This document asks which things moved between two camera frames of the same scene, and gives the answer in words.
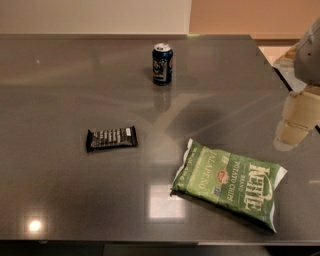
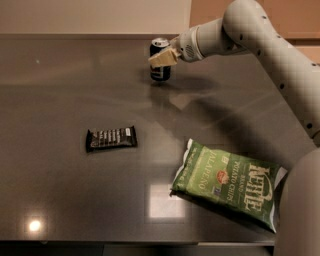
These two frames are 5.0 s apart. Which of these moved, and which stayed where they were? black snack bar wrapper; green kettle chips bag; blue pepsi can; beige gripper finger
Moved: blue pepsi can; beige gripper finger
Stayed: black snack bar wrapper; green kettle chips bag
